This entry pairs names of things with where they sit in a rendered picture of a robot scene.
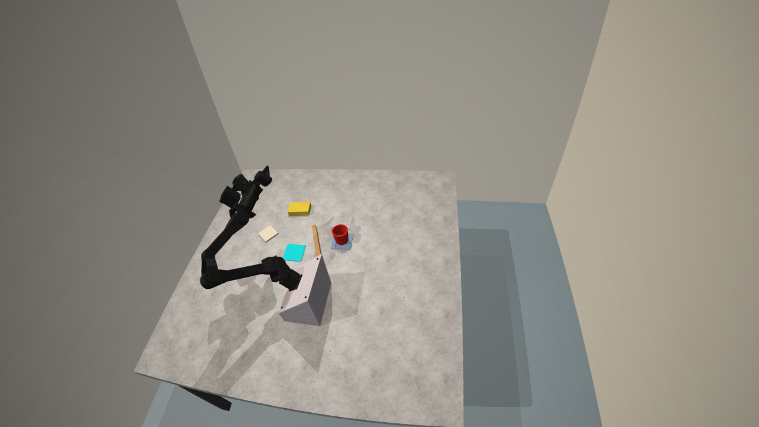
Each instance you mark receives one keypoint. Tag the light brown wooden plank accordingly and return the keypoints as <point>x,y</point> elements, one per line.
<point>316,240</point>

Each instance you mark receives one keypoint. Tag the cream flat block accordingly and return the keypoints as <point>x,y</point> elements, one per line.
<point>268,233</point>

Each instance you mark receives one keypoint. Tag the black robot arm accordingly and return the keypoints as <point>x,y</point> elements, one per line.
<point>274,266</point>

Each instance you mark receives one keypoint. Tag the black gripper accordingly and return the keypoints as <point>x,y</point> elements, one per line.
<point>261,177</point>

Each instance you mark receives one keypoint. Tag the yellow flat block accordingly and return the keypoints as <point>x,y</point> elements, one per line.
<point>299,208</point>

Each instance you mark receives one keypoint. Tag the red cup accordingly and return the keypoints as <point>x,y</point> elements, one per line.
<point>340,233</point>

